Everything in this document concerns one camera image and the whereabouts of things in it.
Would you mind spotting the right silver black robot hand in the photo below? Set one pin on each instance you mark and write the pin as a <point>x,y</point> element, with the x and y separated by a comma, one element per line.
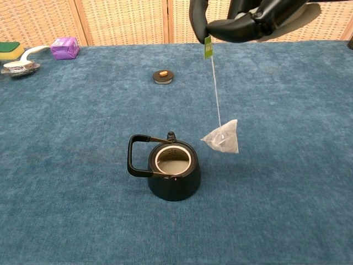
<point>237,30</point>

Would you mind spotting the pyramid tea bag green tag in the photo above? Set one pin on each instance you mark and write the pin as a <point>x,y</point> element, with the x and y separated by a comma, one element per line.
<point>224,138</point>

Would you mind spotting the black teapot lid orange knob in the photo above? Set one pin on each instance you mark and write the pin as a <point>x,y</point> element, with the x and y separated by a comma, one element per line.
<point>162,76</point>

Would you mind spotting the bamboo folding screen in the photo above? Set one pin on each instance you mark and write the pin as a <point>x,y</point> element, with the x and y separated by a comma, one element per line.
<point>124,19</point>

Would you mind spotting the black mesh pen holder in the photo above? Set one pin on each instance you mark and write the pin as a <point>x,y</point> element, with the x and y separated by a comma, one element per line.
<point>350,44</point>

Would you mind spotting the purple box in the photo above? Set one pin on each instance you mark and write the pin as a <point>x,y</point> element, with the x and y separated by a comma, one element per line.
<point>64,49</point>

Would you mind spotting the blue table cloth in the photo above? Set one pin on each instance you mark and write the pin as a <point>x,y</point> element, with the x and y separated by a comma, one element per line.
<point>82,124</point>

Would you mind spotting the white plastic spoon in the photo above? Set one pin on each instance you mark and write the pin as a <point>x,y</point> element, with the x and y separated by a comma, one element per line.
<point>26,54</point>

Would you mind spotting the small patterned dish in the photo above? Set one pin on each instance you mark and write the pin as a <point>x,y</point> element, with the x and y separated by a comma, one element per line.
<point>20,71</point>

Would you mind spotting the green yellow sponge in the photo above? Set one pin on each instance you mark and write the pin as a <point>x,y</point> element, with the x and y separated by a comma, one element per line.
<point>11,52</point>

